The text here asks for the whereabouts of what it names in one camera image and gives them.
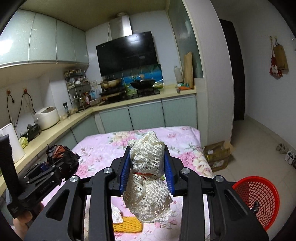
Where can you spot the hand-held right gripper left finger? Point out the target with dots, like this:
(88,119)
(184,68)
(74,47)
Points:
(126,168)

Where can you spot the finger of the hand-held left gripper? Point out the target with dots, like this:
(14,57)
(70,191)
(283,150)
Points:
(46,169)

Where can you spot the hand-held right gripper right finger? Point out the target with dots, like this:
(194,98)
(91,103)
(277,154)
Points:
(168,172)

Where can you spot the brown black plastic bag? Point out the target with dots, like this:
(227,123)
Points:
(61,157)

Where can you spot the white mesh cloth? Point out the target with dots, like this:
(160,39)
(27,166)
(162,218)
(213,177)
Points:
(148,176)

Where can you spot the yellow foam fruit net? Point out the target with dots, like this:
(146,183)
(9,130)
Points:
(127,224)

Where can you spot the red plastic basket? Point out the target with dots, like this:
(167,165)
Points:
(256,199)

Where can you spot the person's left hand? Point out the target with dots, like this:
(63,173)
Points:
(23,223)

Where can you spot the pink floral blanket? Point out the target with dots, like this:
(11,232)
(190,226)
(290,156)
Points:
(138,136)

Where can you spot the small black appliance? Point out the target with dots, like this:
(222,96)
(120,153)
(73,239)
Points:
(32,132)

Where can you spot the white electric kettle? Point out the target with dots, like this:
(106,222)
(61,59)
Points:
(11,143)

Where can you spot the white crumpled tissue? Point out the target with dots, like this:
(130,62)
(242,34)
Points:
(116,213)

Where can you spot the white rice cooker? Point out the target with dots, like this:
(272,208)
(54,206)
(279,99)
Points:
(46,118)

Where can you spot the cardboard box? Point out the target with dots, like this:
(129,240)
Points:
(218,155)

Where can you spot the kitchen counter with cabinets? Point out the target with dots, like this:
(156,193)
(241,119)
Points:
(143,115)

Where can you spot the black induction cooker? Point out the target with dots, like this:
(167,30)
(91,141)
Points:
(113,94)

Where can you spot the black gas stove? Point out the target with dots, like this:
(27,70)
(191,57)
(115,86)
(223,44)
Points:
(148,92)

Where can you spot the metal spice rack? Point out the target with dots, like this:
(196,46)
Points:
(77,90)

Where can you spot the black wok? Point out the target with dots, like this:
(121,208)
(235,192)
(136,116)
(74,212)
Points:
(143,83)

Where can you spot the golden cooking pot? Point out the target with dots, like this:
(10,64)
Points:
(111,83)

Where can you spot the orange and green vegetables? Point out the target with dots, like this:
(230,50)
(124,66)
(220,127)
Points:
(183,87)

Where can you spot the white plastic jug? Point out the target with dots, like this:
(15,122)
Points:
(179,74)

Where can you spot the wooden cutting board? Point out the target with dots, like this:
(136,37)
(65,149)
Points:
(188,69)

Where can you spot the beige shoe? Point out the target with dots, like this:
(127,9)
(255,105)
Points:
(283,150)
(278,147)

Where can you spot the black range hood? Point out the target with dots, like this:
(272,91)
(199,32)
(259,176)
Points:
(127,53)

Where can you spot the white shoe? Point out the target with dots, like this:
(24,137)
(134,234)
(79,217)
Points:
(292,160)
(288,155)

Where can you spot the dark wooden door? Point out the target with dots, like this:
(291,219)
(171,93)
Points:
(233,69)

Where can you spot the pale green upper cabinets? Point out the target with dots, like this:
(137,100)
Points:
(41,39)

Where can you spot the frosted glass panel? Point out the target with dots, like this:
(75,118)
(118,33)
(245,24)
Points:
(185,34)

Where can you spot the red hanging bag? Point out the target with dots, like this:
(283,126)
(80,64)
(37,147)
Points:
(274,68)

